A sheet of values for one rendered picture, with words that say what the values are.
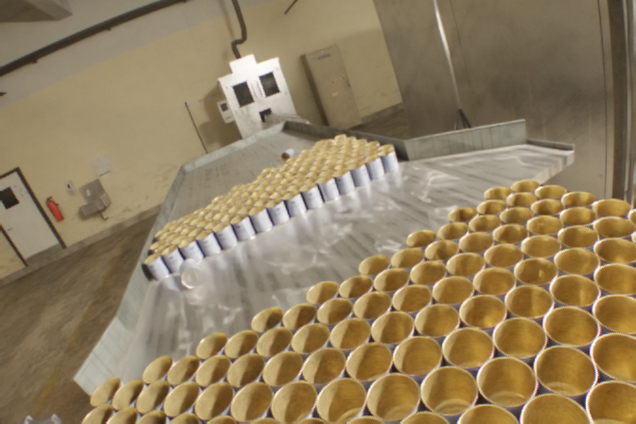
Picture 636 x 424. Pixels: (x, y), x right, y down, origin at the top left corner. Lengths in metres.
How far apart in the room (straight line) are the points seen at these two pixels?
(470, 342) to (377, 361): 0.15
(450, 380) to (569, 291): 0.24
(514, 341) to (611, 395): 0.14
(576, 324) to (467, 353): 0.16
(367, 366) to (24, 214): 8.14
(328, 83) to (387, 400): 6.85
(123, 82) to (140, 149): 1.39
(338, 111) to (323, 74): 0.88
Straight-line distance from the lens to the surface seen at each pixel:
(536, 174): 1.11
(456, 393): 0.51
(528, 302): 0.58
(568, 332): 0.56
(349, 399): 0.53
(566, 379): 0.53
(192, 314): 0.96
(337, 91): 7.19
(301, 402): 0.55
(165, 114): 7.10
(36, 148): 7.97
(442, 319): 0.56
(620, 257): 0.68
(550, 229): 0.74
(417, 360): 0.54
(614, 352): 0.53
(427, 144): 1.36
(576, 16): 2.53
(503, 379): 0.50
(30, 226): 8.43
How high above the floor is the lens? 1.56
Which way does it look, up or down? 20 degrees down
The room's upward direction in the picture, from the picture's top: 20 degrees counter-clockwise
